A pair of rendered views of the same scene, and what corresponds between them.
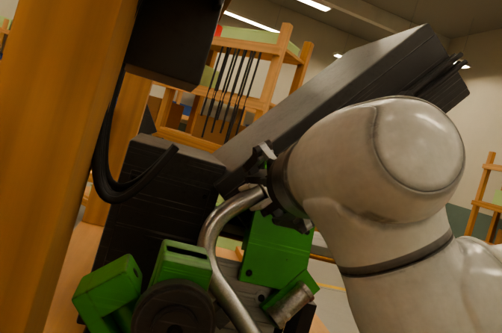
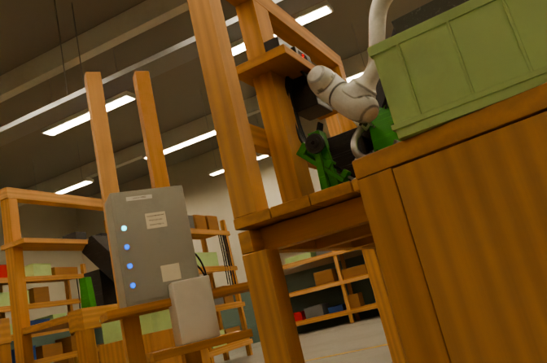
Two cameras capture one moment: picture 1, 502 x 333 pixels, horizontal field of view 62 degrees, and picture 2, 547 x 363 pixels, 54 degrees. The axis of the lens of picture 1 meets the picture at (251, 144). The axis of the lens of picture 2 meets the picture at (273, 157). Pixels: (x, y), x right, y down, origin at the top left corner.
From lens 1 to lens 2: 1.76 m
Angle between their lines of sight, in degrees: 40
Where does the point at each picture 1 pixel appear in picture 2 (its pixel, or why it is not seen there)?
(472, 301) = (343, 89)
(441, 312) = (339, 96)
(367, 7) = not seen: outside the picture
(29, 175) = (279, 141)
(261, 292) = not seen: hidden behind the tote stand
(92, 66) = (278, 111)
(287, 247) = (387, 134)
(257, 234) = (374, 137)
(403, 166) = (312, 79)
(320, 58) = not seen: outside the picture
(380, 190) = (312, 85)
